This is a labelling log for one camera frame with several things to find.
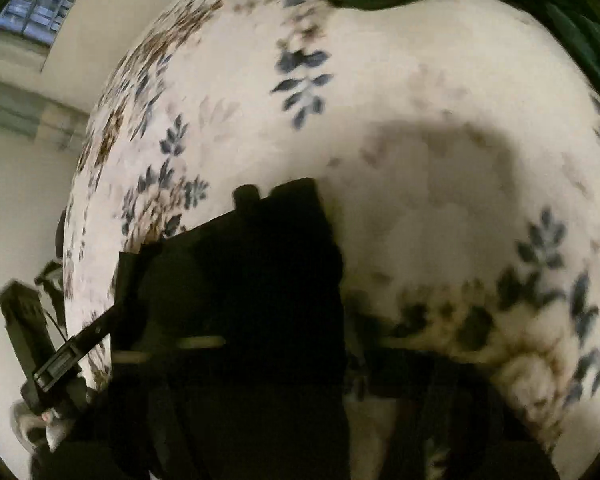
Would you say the person's left hand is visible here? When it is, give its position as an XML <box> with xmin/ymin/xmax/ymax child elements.
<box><xmin>12</xmin><ymin>400</ymin><xmax>76</xmax><ymax>453</ymax></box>

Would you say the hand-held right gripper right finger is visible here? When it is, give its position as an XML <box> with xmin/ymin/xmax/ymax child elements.
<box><xmin>365</xmin><ymin>345</ymin><xmax>561</xmax><ymax>480</ymax></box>

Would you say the barred window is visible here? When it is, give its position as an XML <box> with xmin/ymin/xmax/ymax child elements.
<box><xmin>0</xmin><ymin>0</ymin><xmax>93</xmax><ymax>50</ymax></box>

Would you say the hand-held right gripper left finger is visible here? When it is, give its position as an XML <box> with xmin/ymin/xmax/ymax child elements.
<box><xmin>87</xmin><ymin>375</ymin><xmax>206</xmax><ymax>480</ymax></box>

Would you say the floral bedsheet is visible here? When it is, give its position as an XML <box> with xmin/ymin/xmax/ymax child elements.
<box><xmin>62</xmin><ymin>0</ymin><xmax>600</xmax><ymax>480</ymax></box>

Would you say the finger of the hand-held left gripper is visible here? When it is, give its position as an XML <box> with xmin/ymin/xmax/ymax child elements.
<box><xmin>32</xmin><ymin>244</ymin><xmax>162</xmax><ymax>391</ymax></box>

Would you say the black striped sweater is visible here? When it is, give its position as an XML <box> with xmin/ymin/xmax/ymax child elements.
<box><xmin>107</xmin><ymin>177</ymin><xmax>351</xmax><ymax>480</ymax></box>

